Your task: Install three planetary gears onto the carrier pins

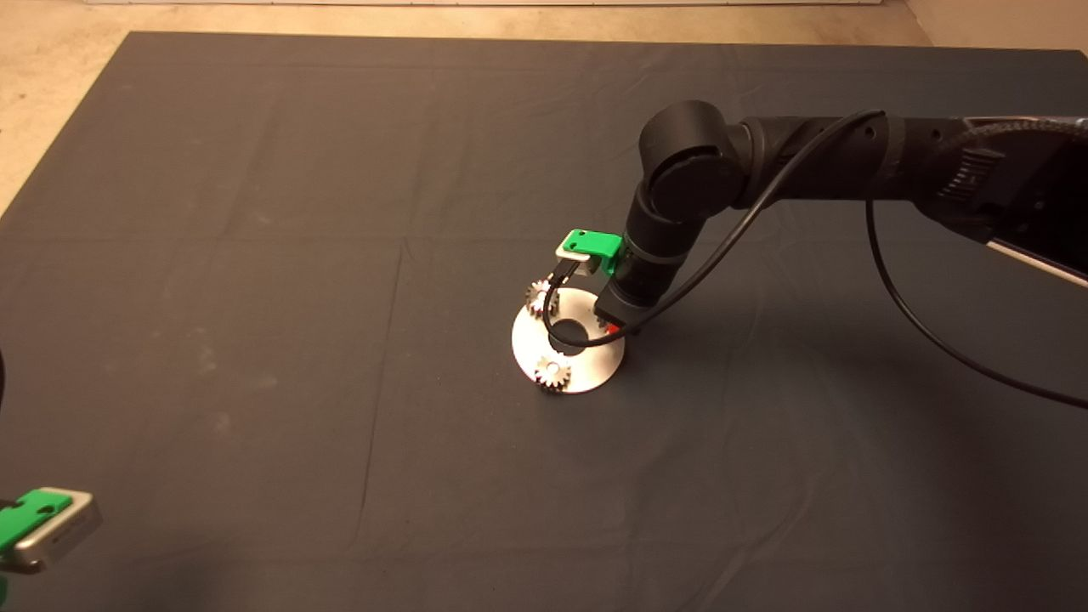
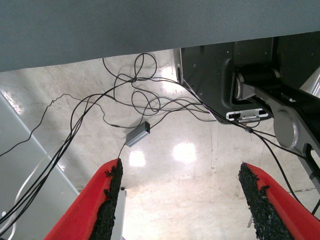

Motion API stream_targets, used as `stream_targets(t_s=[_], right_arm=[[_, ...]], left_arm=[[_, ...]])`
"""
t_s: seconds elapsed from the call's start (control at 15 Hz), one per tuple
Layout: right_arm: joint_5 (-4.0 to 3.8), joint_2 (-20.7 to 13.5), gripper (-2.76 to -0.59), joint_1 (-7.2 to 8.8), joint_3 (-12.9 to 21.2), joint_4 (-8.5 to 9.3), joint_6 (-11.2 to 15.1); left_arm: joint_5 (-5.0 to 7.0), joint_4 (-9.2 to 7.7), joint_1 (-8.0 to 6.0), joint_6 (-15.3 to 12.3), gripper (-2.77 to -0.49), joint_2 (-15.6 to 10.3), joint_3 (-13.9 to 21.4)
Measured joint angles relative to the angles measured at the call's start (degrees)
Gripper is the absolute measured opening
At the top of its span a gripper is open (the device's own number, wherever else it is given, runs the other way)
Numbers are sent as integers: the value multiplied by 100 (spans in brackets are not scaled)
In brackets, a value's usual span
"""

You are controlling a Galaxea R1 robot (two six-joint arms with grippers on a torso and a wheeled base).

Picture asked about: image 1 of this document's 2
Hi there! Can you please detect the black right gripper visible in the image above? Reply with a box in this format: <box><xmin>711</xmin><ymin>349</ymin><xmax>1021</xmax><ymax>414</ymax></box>
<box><xmin>595</xmin><ymin>272</ymin><xmax>660</xmax><ymax>335</ymax></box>

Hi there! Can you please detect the round metal carrier plate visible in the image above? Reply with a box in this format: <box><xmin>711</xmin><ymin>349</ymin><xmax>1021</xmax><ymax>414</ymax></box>
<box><xmin>512</xmin><ymin>287</ymin><xmax>627</xmax><ymax>394</ymax></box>

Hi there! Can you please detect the dark grey table cloth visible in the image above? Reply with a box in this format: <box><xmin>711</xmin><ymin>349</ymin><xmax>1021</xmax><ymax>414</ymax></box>
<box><xmin>0</xmin><ymin>34</ymin><xmax>1088</xmax><ymax>612</ymax></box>

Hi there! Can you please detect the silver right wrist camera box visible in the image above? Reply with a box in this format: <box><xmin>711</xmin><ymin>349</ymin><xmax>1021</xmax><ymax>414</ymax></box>
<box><xmin>556</xmin><ymin>236</ymin><xmax>602</xmax><ymax>275</ymax></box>

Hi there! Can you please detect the green right camera mount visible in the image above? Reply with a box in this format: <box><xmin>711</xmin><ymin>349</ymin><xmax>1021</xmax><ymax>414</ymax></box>
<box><xmin>568</xmin><ymin>228</ymin><xmax>626</xmax><ymax>275</ymax></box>

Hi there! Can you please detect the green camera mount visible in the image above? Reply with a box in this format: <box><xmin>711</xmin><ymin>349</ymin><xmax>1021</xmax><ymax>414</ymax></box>
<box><xmin>0</xmin><ymin>490</ymin><xmax>73</xmax><ymax>553</ymax></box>
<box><xmin>568</xmin><ymin>228</ymin><xmax>626</xmax><ymax>275</ymax></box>

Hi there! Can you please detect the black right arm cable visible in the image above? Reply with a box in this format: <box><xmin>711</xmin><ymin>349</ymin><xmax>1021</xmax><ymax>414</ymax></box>
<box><xmin>865</xmin><ymin>200</ymin><xmax>1088</xmax><ymax>409</ymax></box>

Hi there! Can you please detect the green left camera mount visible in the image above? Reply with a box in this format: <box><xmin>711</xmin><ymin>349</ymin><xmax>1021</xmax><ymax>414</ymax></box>
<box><xmin>0</xmin><ymin>490</ymin><xmax>73</xmax><ymax>553</ymax></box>

